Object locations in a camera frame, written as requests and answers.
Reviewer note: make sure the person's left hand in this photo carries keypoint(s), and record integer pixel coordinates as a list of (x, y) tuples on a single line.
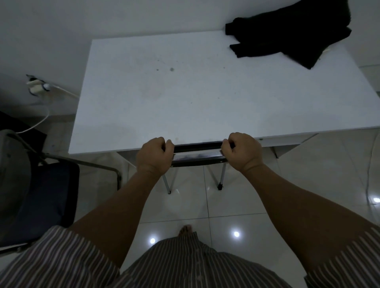
[(153, 158)]

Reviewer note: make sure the person's right hand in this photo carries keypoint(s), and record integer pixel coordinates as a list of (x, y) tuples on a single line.
[(245, 152)]

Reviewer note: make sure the person's right thumb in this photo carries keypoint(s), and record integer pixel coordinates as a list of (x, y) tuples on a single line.
[(225, 147)]

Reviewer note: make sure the person's left thumb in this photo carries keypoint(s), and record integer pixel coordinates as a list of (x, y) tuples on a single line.
[(170, 147)]

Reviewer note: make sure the black metal frame chair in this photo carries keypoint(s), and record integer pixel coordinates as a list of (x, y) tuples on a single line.
[(197, 156)]

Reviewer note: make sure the person's right forearm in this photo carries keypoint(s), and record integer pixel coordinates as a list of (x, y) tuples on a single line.
[(297, 213)]

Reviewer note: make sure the person's left forearm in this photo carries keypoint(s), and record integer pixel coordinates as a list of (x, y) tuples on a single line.
[(118, 213)]

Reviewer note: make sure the white table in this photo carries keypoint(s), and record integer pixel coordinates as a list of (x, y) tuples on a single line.
[(207, 95)]

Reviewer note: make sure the person's bare foot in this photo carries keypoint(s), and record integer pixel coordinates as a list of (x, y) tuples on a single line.
[(185, 230)]

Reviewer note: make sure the striped shirt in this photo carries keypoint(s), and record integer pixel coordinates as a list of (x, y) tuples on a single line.
[(184, 267)]

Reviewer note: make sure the black garment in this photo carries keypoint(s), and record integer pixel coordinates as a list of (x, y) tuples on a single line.
[(291, 32)]

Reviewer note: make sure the dark blue armrest chair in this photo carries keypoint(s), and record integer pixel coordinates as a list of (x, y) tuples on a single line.
[(44, 195)]

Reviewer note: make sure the white charger plug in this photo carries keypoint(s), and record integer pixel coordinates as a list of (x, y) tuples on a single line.
[(38, 87)]

